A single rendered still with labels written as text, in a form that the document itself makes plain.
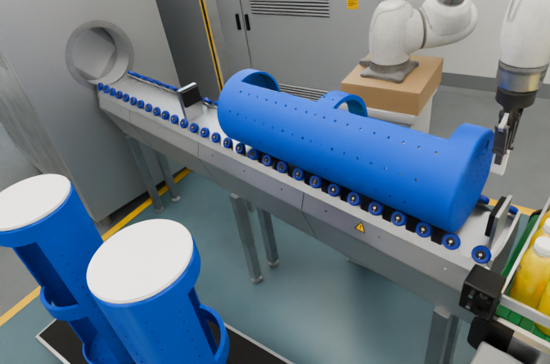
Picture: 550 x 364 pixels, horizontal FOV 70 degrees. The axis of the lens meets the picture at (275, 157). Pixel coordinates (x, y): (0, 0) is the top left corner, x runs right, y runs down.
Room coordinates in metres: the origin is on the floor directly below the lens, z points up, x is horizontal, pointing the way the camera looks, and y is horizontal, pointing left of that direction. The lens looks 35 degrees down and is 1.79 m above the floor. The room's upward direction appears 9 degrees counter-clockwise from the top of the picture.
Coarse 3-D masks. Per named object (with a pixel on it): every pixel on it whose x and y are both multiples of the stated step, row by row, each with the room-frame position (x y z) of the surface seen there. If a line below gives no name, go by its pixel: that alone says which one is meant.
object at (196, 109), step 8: (184, 88) 1.68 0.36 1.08; (192, 88) 1.69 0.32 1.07; (184, 96) 1.65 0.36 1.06; (192, 96) 1.68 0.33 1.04; (200, 96) 1.70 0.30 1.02; (184, 104) 1.65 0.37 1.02; (192, 104) 1.67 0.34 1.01; (200, 104) 1.71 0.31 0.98; (184, 112) 1.66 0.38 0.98; (192, 112) 1.68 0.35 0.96; (200, 112) 1.71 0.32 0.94
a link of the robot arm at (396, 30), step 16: (400, 0) 1.47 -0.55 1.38; (384, 16) 1.43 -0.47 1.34; (400, 16) 1.41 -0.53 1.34; (416, 16) 1.43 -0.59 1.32; (384, 32) 1.42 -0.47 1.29; (400, 32) 1.40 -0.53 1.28; (416, 32) 1.41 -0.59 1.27; (384, 48) 1.42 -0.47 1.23; (400, 48) 1.41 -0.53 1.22; (416, 48) 1.42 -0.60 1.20; (384, 64) 1.42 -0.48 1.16
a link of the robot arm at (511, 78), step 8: (504, 64) 0.73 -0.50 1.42; (504, 72) 0.73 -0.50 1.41; (512, 72) 0.71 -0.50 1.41; (520, 72) 0.70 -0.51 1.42; (528, 72) 0.69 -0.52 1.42; (536, 72) 0.69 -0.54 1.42; (544, 72) 0.70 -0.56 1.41; (496, 80) 0.75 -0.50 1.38; (504, 80) 0.72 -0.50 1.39; (512, 80) 0.71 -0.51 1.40; (520, 80) 0.70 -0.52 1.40; (528, 80) 0.69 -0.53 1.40; (536, 80) 0.69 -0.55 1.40; (504, 88) 0.72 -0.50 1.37; (512, 88) 0.71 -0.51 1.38; (520, 88) 0.70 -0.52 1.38; (528, 88) 0.69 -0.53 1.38; (536, 88) 0.69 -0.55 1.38
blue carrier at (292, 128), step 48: (240, 96) 1.26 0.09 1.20; (288, 96) 1.15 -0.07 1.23; (336, 96) 1.08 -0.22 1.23; (288, 144) 1.04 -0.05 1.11; (336, 144) 0.92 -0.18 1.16; (384, 144) 0.84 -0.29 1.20; (432, 144) 0.78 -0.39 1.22; (480, 144) 0.75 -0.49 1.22; (384, 192) 0.79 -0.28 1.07; (432, 192) 0.70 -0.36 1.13; (480, 192) 0.81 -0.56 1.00
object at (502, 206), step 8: (504, 200) 0.72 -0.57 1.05; (496, 208) 0.70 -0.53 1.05; (504, 208) 0.69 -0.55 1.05; (496, 216) 0.67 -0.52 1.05; (504, 216) 0.70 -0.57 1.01; (488, 224) 0.68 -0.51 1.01; (496, 224) 0.66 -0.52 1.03; (504, 224) 0.72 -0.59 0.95; (488, 232) 0.68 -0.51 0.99; (496, 232) 0.67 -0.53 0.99; (496, 240) 0.69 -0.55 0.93; (488, 248) 0.66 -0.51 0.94
